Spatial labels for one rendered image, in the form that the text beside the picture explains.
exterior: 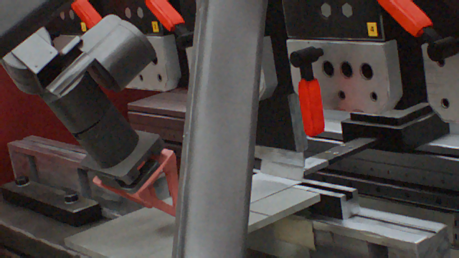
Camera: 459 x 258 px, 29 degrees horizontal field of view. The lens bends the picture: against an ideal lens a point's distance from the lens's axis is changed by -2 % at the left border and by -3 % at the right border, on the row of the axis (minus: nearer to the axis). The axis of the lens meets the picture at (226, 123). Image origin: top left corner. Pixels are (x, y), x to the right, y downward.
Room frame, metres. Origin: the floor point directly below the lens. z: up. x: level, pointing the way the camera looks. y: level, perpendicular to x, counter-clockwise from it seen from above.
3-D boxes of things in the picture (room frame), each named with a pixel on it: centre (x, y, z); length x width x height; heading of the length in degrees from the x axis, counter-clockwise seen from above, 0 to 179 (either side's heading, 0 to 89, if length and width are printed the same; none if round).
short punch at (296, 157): (1.13, -0.06, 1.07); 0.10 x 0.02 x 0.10; 37
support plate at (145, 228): (1.05, 0.06, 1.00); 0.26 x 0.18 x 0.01; 127
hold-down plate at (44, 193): (1.58, 0.35, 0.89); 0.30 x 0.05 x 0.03; 37
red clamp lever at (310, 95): (0.97, -0.10, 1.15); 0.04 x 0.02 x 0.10; 127
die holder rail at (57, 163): (1.58, 0.27, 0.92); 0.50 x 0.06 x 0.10; 37
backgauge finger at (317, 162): (1.23, -0.18, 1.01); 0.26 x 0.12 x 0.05; 127
